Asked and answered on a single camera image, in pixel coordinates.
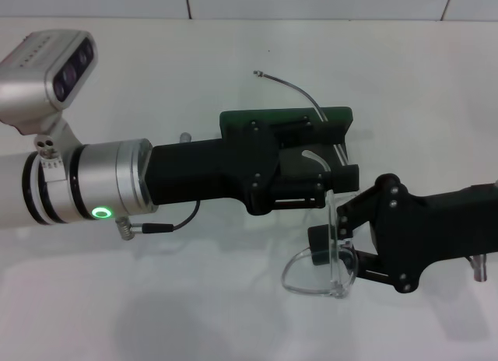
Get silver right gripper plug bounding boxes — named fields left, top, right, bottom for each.
left=468, top=254, right=492, bottom=284

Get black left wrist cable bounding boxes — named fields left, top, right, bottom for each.
left=114, top=199, right=202, bottom=241

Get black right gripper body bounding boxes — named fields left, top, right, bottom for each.
left=370, top=173, right=498, bottom=296

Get green glasses case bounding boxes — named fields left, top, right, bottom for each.
left=219, top=105, right=355, bottom=171

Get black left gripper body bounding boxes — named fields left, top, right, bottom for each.
left=145, top=121, right=282, bottom=218

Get clear white glasses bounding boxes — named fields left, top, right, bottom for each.
left=251, top=68, right=359, bottom=300

